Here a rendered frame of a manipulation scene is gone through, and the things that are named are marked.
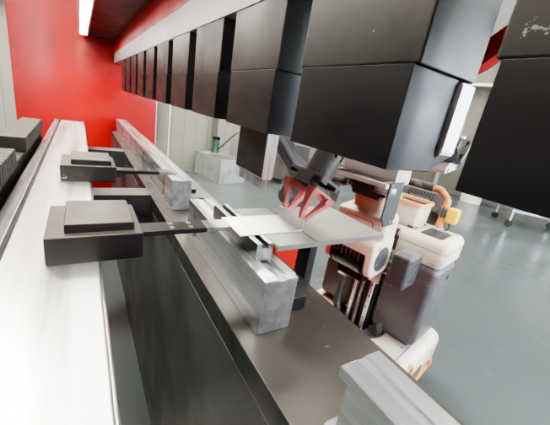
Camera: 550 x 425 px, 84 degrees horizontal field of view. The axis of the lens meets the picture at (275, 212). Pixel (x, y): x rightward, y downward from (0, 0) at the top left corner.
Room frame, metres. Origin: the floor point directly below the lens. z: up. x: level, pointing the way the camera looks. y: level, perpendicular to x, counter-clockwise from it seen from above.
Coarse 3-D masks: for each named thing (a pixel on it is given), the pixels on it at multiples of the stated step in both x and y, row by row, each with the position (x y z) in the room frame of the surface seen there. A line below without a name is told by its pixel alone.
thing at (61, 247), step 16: (64, 208) 0.41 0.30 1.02; (80, 208) 0.39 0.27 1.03; (96, 208) 0.40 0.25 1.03; (112, 208) 0.41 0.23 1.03; (128, 208) 0.42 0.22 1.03; (48, 224) 0.35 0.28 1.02; (64, 224) 0.34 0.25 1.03; (80, 224) 0.34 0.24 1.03; (96, 224) 0.35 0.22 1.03; (112, 224) 0.36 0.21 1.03; (128, 224) 0.37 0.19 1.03; (144, 224) 0.44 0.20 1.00; (160, 224) 0.45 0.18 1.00; (176, 224) 0.46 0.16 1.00; (192, 224) 0.47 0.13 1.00; (208, 224) 0.48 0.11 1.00; (224, 224) 0.49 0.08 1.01; (48, 240) 0.32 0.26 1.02; (64, 240) 0.32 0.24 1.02; (80, 240) 0.33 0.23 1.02; (96, 240) 0.34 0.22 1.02; (112, 240) 0.35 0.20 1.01; (128, 240) 0.36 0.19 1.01; (48, 256) 0.31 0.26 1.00; (64, 256) 0.32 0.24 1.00; (80, 256) 0.33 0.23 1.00; (96, 256) 0.34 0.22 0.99; (112, 256) 0.35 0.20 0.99; (128, 256) 0.36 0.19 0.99
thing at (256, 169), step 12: (240, 132) 0.55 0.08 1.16; (252, 132) 0.51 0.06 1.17; (240, 144) 0.55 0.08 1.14; (252, 144) 0.51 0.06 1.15; (264, 144) 0.48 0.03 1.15; (276, 144) 0.48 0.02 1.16; (240, 156) 0.54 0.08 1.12; (252, 156) 0.50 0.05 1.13; (264, 156) 0.47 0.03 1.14; (240, 168) 0.56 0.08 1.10; (252, 168) 0.50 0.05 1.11; (264, 168) 0.47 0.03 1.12; (252, 180) 0.51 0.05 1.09; (264, 180) 0.48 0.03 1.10
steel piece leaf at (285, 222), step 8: (280, 208) 0.60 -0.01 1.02; (248, 216) 0.57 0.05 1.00; (256, 216) 0.57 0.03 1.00; (264, 216) 0.58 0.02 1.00; (272, 216) 0.59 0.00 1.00; (280, 216) 0.60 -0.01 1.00; (288, 216) 0.58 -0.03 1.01; (296, 216) 0.56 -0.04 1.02; (248, 224) 0.52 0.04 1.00; (256, 224) 0.53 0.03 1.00; (264, 224) 0.53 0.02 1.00; (272, 224) 0.54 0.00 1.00; (280, 224) 0.55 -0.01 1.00; (288, 224) 0.56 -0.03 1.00; (296, 224) 0.55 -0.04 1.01; (256, 232) 0.49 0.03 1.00; (264, 232) 0.50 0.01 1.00; (272, 232) 0.50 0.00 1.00; (280, 232) 0.51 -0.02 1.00; (288, 232) 0.52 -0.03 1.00
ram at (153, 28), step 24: (168, 0) 0.93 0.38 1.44; (192, 0) 0.74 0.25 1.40; (216, 0) 0.62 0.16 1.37; (240, 0) 0.53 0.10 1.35; (264, 0) 0.47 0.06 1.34; (144, 24) 1.24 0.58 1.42; (168, 24) 0.92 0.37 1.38; (192, 24) 0.73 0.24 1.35; (120, 48) 1.94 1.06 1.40; (144, 48) 1.23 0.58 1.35
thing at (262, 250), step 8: (216, 208) 0.60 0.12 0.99; (224, 208) 0.62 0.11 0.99; (232, 208) 0.60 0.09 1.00; (216, 216) 0.60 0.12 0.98; (224, 216) 0.56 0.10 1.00; (232, 216) 0.58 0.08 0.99; (232, 232) 0.53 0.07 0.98; (240, 240) 0.49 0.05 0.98; (248, 240) 0.47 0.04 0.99; (256, 240) 0.46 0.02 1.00; (264, 240) 0.47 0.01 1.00; (248, 248) 0.47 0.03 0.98; (256, 248) 0.45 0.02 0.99; (264, 248) 0.46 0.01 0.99; (256, 256) 0.45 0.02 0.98; (264, 256) 0.46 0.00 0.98
